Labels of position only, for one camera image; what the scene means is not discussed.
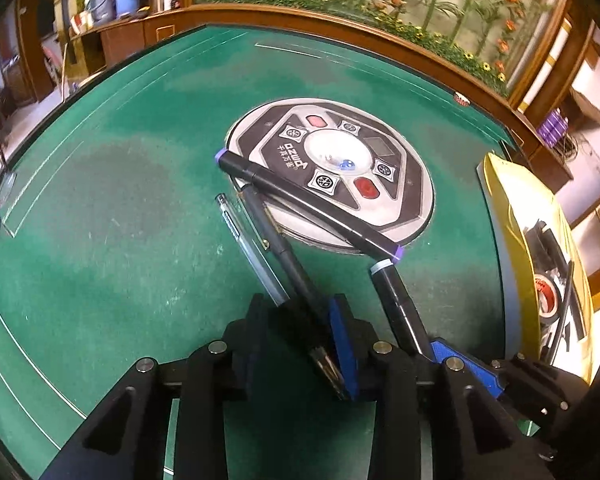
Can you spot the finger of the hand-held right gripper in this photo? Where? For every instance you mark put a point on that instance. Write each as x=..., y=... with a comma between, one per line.
x=472, y=362

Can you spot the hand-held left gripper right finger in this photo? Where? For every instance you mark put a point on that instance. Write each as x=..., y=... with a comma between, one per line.
x=342, y=355

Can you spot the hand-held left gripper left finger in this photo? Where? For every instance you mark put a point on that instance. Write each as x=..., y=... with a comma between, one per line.
x=247, y=365

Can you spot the black marker white cap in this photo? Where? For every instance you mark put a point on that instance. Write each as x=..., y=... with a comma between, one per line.
x=402, y=310

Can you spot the black pen gold clip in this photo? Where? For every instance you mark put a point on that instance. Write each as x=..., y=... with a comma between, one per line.
x=285, y=260

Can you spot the black marker purple caps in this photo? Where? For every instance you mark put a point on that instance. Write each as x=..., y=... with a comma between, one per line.
x=305, y=200

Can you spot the white foam box yellow tape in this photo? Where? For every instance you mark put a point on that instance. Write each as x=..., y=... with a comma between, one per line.
x=505, y=200

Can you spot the red tape roll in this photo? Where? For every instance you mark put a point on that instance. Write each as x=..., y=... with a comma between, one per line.
x=545, y=295

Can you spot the clear silver pen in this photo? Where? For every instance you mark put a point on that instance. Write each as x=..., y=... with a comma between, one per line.
x=250, y=250

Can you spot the round table control panel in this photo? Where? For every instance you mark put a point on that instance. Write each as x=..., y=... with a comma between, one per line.
x=330, y=150

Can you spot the small red white object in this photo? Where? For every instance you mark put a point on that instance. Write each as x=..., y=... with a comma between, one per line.
x=461, y=99

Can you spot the artificial flower display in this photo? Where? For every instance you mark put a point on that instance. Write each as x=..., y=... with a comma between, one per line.
x=430, y=10

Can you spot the grey kettle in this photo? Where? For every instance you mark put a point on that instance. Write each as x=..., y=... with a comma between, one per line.
x=102, y=2

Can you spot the wooden shelf unit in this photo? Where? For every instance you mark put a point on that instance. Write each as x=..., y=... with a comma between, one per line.
x=30, y=35

